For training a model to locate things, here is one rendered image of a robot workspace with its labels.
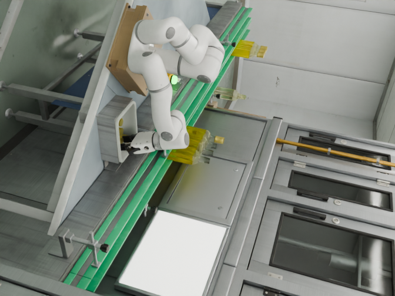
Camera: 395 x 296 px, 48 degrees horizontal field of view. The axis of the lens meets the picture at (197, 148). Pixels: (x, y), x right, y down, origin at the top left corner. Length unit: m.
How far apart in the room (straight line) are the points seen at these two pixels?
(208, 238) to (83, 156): 0.61
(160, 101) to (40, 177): 0.88
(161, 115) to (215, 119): 1.04
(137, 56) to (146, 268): 0.80
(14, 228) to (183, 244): 0.73
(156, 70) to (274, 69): 6.83
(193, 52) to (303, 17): 6.28
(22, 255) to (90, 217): 0.36
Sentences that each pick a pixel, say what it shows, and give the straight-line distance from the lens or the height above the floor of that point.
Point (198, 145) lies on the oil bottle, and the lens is 2.08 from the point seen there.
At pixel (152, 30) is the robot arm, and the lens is 1.58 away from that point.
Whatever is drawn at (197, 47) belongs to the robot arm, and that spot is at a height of 1.08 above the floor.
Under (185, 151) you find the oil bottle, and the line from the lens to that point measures 2.05.
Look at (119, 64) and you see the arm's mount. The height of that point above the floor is 0.80.
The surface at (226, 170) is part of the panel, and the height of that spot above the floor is 1.20.
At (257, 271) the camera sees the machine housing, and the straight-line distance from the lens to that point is 1.84.
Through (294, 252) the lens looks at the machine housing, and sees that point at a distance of 1.94.
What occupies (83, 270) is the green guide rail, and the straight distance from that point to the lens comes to 1.59.
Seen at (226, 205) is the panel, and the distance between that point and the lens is 2.01.
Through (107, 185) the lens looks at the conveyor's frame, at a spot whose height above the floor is 0.82.
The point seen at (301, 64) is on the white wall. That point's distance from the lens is 8.23.
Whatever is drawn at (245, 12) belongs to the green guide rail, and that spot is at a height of 0.94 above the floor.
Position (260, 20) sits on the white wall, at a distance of 8.03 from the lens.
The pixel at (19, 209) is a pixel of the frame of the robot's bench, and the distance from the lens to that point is 1.85.
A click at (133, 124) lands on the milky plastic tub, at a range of 1.90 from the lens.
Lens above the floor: 1.53
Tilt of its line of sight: 13 degrees down
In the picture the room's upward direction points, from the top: 103 degrees clockwise
